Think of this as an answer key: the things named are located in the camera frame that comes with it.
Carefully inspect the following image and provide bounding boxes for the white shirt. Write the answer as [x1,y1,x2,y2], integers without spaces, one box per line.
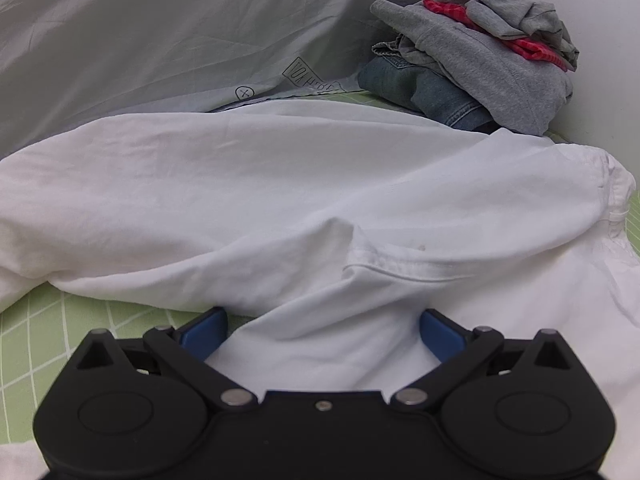
[0,99,640,480]

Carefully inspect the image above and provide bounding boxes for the blue denim jeans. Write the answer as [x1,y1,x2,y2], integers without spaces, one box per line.
[357,40,501,133]

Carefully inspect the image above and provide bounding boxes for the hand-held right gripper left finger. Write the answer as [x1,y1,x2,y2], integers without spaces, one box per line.
[75,308,258,413]

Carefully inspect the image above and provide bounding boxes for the grey t-shirt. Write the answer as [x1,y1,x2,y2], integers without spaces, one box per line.
[422,0,581,72]

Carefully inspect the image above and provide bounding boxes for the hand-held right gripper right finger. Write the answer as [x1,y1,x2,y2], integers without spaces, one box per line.
[390,309,573,413]

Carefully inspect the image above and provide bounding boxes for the red patterned garment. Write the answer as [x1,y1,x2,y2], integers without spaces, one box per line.
[422,0,568,71]

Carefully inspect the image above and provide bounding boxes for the grey hoodie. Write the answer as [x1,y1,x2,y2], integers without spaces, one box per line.
[370,0,575,137]

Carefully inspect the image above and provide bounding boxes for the grey carrot-print sheet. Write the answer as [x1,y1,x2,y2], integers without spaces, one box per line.
[0,0,476,161]

